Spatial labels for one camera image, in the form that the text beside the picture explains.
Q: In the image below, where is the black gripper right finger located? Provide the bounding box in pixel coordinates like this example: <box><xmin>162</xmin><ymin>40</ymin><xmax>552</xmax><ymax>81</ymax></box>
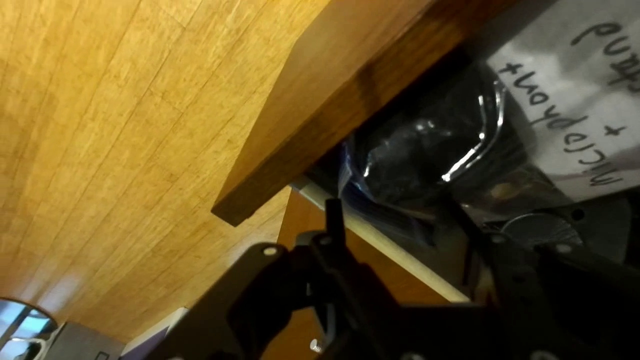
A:
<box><xmin>487</xmin><ymin>237</ymin><xmax>640</xmax><ymax>360</ymax></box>

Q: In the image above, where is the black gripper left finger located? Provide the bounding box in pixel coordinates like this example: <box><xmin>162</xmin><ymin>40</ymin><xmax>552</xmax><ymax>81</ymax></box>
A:
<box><xmin>226</xmin><ymin>197</ymin><xmax>402</xmax><ymax>360</ymax></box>

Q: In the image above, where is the clear plastic zip bag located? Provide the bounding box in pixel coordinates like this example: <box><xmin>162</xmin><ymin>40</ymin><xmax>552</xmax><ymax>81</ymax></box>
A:
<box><xmin>339</xmin><ymin>62</ymin><xmax>538</xmax><ymax>224</ymax></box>

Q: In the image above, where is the brown wooden shelf cabinet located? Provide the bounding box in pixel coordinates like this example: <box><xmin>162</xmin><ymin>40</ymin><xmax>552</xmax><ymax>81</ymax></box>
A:
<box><xmin>276</xmin><ymin>189</ymin><xmax>468</xmax><ymax>360</ymax></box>

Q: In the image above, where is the open wooden drawer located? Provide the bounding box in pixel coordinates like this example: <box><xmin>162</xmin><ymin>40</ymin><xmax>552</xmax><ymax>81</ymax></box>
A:
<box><xmin>210</xmin><ymin>0</ymin><xmax>640</xmax><ymax>307</ymax></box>

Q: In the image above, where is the white paper with handwriting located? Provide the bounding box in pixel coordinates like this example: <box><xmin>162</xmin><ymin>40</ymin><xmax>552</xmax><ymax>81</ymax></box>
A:
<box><xmin>484</xmin><ymin>0</ymin><xmax>640</xmax><ymax>206</ymax></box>

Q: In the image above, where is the gray metal object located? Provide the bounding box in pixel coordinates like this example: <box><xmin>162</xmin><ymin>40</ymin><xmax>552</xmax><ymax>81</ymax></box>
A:
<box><xmin>0</xmin><ymin>296</ymin><xmax>126</xmax><ymax>360</ymax></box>

